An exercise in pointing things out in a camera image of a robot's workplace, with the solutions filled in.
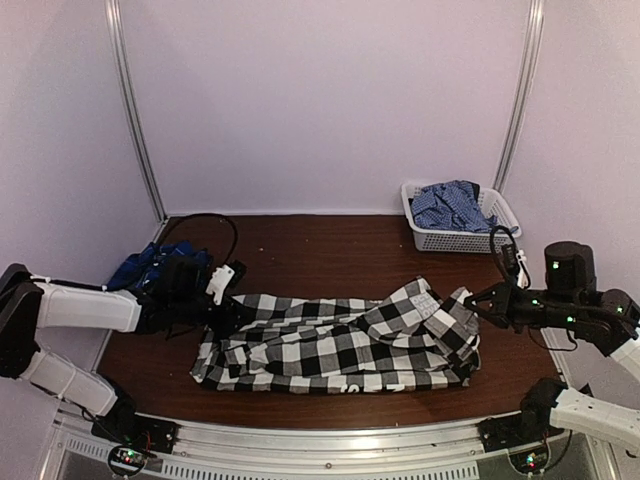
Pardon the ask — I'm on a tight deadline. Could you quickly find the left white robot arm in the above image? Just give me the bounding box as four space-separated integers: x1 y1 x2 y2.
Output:
1 256 246 444

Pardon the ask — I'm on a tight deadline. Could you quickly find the left aluminium frame post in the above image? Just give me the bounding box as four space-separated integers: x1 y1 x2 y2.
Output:
104 0 168 224

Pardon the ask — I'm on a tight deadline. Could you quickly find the light blue checked shirt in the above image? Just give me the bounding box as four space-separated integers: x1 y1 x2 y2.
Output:
409 180 499 233

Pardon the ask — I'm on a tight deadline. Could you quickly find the circuit board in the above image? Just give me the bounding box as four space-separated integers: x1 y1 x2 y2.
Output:
107 446 148 476
509 450 549 475

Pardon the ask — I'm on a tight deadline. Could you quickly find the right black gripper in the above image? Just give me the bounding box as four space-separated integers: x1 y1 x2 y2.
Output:
463 277 580 334

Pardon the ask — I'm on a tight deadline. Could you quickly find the blue plaid shirt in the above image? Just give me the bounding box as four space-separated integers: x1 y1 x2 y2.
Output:
106 241 213 301

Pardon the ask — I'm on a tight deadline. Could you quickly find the white plastic laundry basket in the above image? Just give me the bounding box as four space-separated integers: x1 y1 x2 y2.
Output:
400 182 523 254

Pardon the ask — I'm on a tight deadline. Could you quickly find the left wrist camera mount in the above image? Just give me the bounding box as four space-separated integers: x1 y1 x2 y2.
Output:
205 261 247 306

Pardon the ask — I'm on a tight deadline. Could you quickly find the aluminium front rail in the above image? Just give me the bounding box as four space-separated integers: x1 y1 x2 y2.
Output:
49 394 609 480

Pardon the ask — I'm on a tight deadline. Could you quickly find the black white checked shirt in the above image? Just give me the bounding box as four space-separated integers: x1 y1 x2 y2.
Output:
190 277 481 394

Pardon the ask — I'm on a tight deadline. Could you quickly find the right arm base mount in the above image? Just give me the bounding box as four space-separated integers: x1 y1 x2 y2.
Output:
477 414 564 453

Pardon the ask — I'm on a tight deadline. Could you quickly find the right aluminium frame post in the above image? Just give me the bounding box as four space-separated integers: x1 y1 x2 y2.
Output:
493 0 545 192

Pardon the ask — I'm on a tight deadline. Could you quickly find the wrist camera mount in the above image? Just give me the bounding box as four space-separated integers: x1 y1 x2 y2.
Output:
500 243 531 290
205 261 247 306

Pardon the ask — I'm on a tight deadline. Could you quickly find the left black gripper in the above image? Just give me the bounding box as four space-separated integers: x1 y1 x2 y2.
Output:
172 293 256 336

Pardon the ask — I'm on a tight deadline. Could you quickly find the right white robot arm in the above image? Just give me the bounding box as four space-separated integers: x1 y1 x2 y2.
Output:
464 241 639 455

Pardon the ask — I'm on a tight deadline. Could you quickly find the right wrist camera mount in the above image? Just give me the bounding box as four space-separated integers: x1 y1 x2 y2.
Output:
500 243 531 290

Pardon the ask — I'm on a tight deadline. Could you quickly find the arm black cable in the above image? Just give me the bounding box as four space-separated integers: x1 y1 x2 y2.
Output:
489 224 576 351
162 213 239 266

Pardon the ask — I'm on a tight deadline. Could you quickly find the left circuit board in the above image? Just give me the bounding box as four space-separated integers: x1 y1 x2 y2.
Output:
107 446 148 476

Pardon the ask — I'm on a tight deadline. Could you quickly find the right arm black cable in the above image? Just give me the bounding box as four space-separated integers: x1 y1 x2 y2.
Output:
489 224 576 351

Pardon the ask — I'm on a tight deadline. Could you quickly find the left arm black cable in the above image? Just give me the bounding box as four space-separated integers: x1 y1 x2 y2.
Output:
162 213 239 266

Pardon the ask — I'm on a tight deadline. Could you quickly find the right circuit board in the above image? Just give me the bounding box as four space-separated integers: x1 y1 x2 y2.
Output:
509 450 549 475

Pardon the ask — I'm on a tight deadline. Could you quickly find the aluminium frame post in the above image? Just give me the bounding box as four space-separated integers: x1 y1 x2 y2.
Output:
104 0 168 224
493 0 545 192

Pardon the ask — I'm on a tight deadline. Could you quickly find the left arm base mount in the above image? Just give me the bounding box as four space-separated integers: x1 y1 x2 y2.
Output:
91 415 178 454

